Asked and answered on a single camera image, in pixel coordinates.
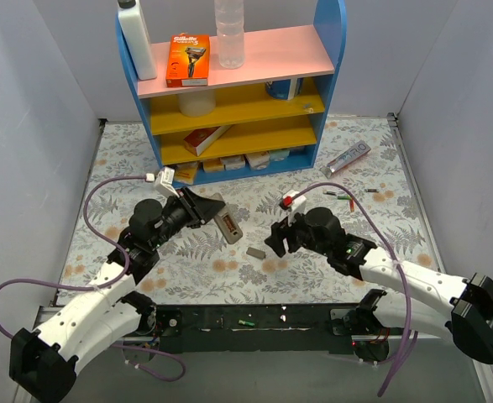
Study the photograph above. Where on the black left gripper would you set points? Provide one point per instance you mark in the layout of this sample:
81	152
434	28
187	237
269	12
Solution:
192	206

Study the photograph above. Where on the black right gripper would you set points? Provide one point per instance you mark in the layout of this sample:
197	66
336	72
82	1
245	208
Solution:
286	236

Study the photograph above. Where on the white air conditioner remote control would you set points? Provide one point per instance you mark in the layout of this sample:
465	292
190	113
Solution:
229	237

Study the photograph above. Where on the red AAA battery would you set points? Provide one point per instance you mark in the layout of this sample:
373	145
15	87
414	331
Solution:
232	227

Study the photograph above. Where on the grey remote battery cover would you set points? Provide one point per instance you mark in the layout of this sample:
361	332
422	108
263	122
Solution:
256	253

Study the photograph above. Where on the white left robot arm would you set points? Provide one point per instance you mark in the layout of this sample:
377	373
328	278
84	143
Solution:
47	360

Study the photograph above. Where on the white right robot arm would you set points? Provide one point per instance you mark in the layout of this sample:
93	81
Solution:
450	307

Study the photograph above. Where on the yellow wrapped sponge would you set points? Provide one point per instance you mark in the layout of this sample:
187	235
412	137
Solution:
213	165

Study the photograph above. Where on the white wrapped sponge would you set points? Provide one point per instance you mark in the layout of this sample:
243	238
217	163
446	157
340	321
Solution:
235	162

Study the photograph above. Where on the red tea box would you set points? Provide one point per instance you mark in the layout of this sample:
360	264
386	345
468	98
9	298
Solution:
197	141

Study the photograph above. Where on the red and white sponge pack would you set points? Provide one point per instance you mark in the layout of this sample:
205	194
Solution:
258	160

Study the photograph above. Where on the green teal sponge pack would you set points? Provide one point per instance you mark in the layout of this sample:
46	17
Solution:
278	155

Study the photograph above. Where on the floral patterned table mat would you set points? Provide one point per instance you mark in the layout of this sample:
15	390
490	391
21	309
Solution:
200	267

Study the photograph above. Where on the blue and yellow shelf unit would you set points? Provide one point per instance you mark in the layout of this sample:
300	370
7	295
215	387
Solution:
259	122

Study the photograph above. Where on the silver toothpaste box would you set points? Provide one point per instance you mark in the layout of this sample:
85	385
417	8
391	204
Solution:
348	157

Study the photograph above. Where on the orange Gillette razor box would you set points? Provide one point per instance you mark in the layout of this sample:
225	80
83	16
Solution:
188	60

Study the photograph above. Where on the clear plastic water bottle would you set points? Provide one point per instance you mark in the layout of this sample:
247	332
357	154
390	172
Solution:
229	19

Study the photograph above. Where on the white plastic bottle black cap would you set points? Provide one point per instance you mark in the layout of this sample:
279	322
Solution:
136	34

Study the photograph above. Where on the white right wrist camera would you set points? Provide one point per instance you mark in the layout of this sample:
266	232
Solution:
293	204

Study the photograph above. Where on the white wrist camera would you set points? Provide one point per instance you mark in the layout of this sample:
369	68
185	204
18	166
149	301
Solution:
293	204
162	181

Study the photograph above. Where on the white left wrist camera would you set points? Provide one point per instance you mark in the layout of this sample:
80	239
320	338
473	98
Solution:
162	181

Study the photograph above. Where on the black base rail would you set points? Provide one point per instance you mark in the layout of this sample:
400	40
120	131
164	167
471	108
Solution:
333	328

